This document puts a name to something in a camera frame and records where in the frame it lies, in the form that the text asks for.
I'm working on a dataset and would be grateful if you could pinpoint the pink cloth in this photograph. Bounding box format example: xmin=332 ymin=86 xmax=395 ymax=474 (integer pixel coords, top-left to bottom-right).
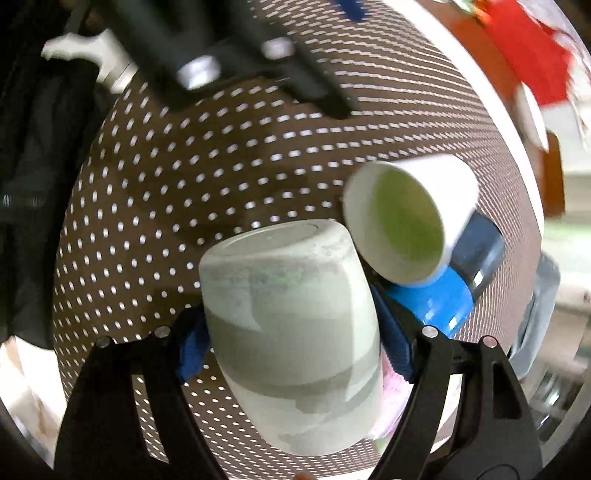
xmin=381 ymin=351 xmax=414 ymax=386

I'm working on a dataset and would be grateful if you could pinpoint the pale grey-green cup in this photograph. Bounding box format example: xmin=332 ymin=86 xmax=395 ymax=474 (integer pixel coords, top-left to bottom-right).
xmin=198 ymin=220 xmax=385 ymax=456

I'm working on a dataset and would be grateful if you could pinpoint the red cloth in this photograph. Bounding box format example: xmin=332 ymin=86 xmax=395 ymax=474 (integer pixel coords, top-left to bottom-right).
xmin=478 ymin=0 xmax=575 ymax=108

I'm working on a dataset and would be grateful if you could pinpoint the bright blue cup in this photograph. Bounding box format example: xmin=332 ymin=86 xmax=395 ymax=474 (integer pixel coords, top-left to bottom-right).
xmin=385 ymin=268 xmax=474 ymax=339

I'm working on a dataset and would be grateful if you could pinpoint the dark cloth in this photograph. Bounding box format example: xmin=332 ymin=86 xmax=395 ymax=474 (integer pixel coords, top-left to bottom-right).
xmin=0 ymin=0 xmax=112 ymax=350

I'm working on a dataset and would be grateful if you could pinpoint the dark blue cup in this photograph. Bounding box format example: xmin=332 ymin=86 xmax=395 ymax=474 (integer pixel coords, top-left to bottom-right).
xmin=450 ymin=214 xmax=507 ymax=297

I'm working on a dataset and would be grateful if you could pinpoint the grey-blue plastic container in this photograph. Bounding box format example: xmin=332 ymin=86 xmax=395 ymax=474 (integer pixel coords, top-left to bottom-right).
xmin=512 ymin=256 xmax=562 ymax=380

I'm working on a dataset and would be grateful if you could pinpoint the orange object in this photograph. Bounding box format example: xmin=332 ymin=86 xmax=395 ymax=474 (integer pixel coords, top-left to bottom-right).
xmin=449 ymin=7 xmax=525 ymax=95

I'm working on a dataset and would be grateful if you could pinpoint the brown dotted table cover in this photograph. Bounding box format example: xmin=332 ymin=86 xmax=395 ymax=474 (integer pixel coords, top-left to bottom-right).
xmin=52 ymin=0 xmax=546 ymax=480

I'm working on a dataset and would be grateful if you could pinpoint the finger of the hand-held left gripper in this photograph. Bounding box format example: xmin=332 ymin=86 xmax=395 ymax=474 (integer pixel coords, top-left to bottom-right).
xmin=330 ymin=0 xmax=366 ymax=22
xmin=111 ymin=0 xmax=352 ymax=120

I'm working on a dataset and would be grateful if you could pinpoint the white cup with green inside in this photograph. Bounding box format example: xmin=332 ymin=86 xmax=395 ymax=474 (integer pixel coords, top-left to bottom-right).
xmin=342 ymin=154 xmax=480 ymax=285

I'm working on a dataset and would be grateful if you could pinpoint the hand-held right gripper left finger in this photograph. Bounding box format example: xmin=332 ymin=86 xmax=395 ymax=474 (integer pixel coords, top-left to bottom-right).
xmin=54 ymin=307 xmax=219 ymax=480

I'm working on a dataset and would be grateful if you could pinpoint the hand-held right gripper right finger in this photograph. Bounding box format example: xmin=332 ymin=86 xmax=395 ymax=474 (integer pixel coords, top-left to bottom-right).
xmin=369 ymin=281 xmax=544 ymax=480

